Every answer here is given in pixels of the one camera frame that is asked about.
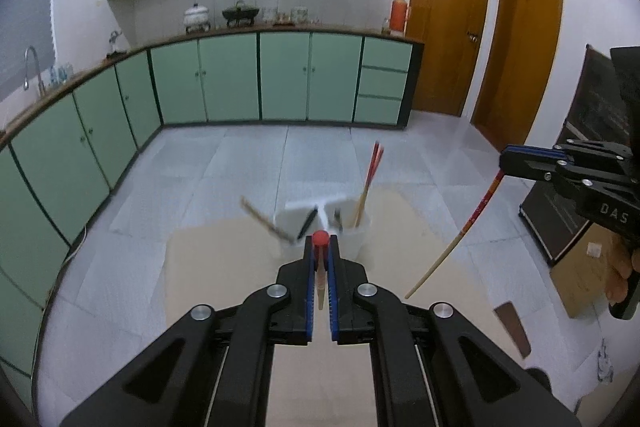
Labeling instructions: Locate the black cabinet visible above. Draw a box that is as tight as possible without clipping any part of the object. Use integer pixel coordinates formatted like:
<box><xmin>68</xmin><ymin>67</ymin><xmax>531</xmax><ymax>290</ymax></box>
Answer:
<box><xmin>519</xmin><ymin>44</ymin><xmax>640</xmax><ymax>265</ymax></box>

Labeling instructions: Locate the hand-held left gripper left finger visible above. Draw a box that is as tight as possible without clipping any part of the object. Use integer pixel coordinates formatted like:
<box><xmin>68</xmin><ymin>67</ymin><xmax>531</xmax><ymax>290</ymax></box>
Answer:
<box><xmin>59</xmin><ymin>237</ymin><xmax>317</xmax><ymax>427</ymax></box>

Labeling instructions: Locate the orange thermos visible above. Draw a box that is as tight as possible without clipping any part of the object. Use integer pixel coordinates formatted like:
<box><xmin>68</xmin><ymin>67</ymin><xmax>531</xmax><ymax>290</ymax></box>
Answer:
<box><xmin>390</xmin><ymin>0</ymin><xmax>412</xmax><ymax>35</ymax></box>

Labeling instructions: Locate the beige table cloth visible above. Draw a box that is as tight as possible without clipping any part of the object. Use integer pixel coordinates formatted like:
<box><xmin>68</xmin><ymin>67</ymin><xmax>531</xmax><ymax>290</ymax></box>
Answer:
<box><xmin>164</xmin><ymin>187</ymin><xmax>531</xmax><ymax>427</ymax></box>

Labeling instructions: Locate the white plastic container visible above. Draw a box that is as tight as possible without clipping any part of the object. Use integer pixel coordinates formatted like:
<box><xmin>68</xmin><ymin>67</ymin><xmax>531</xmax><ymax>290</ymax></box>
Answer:
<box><xmin>274</xmin><ymin>202</ymin><xmax>328</xmax><ymax>250</ymax></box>
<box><xmin>325</xmin><ymin>198</ymin><xmax>372</xmax><ymax>260</ymax></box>

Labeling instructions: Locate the wooden door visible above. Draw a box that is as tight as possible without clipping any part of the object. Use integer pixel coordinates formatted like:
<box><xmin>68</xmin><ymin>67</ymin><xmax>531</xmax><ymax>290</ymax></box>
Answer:
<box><xmin>470</xmin><ymin>0</ymin><xmax>566</xmax><ymax>152</ymax></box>
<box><xmin>410</xmin><ymin>0</ymin><xmax>493</xmax><ymax>116</ymax></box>

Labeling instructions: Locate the plain cardboard box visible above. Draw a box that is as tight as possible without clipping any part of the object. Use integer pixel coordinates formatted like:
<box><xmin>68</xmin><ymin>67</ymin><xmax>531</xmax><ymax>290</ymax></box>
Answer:
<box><xmin>550</xmin><ymin>222</ymin><xmax>640</xmax><ymax>319</ymax></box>

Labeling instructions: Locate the grey window blind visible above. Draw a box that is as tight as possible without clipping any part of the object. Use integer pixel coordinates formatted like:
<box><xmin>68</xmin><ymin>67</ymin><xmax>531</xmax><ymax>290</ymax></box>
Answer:
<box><xmin>0</xmin><ymin>0</ymin><xmax>63</xmax><ymax>102</ymax></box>

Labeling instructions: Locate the black pot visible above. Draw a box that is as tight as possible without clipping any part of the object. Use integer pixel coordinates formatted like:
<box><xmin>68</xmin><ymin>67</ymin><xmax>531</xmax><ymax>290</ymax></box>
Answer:
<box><xmin>221</xmin><ymin>0</ymin><xmax>261</xmax><ymax>28</ymax></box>

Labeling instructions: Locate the white pot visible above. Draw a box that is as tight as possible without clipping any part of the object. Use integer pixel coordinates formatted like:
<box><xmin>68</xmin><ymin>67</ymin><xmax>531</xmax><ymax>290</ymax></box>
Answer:
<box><xmin>184</xmin><ymin>3</ymin><xmax>210</xmax><ymax>32</ymax></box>

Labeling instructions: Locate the dark chopstick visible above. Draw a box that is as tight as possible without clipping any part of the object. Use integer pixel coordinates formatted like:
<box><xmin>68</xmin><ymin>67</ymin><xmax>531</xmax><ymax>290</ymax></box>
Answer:
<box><xmin>297</xmin><ymin>205</ymin><xmax>319</xmax><ymax>240</ymax></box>

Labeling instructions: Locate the person's right hand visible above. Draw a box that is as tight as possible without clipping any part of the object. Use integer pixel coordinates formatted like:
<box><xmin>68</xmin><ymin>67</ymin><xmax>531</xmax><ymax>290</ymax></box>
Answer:
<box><xmin>604</xmin><ymin>237</ymin><xmax>640</xmax><ymax>308</ymax></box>

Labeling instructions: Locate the wooden chopstick red end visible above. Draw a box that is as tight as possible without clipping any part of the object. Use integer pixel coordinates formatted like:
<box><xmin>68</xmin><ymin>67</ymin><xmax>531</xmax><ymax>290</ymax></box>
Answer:
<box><xmin>352</xmin><ymin>141</ymin><xmax>381</xmax><ymax>228</ymax></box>
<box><xmin>312</xmin><ymin>230</ymin><xmax>332</xmax><ymax>311</ymax></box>
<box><xmin>404</xmin><ymin>169</ymin><xmax>505</xmax><ymax>299</ymax></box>
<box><xmin>356</xmin><ymin>147</ymin><xmax>385</xmax><ymax>228</ymax></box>

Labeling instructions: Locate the brown board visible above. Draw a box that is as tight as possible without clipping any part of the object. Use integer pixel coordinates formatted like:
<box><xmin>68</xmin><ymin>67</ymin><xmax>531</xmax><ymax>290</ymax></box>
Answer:
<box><xmin>494</xmin><ymin>301</ymin><xmax>531</xmax><ymax>359</ymax></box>

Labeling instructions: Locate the plain wooden chopstick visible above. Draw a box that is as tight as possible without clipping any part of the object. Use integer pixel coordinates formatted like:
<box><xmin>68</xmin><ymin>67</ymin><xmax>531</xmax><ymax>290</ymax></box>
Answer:
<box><xmin>240</xmin><ymin>196</ymin><xmax>297</xmax><ymax>242</ymax></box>

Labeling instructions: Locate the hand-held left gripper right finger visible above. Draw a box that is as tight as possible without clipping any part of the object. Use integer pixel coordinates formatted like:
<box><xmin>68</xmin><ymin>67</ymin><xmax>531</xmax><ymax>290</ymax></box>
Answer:
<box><xmin>327</xmin><ymin>234</ymin><xmax>583</xmax><ymax>427</ymax></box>

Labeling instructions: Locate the green base cabinet run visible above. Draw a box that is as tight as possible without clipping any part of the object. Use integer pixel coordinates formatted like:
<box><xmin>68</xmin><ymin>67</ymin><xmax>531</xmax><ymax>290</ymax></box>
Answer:
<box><xmin>0</xmin><ymin>29</ymin><xmax>425</xmax><ymax>378</ymax></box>

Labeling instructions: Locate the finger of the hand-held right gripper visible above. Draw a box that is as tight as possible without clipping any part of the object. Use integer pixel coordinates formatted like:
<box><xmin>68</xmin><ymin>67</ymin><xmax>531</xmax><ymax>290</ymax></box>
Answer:
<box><xmin>503</xmin><ymin>145</ymin><xmax>568</xmax><ymax>158</ymax></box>
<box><xmin>499</xmin><ymin>152</ymin><xmax>559</xmax><ymax>182</ymax></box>

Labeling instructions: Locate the row of glass jars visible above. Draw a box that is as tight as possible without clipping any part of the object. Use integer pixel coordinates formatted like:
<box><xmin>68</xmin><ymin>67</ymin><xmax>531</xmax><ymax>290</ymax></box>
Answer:
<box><xmin>262</xmin><ymin>6</ymin><xmax>322</xmax><ymax>26</ymax></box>

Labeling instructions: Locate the metal faucet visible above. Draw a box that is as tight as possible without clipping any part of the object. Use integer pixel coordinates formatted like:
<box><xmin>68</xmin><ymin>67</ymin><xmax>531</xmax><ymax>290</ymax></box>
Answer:
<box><xmin>24</xmin><ymin>46</ymin><xmax>47</xmax><ymax>98</ymax></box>

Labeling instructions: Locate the white floor cable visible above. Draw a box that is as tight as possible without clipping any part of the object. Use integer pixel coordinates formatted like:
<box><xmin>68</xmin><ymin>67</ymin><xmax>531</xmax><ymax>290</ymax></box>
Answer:
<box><xmin>64</xmin><ymin>224</ymin><xmax>92</xmax><ymax>260</ymax></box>

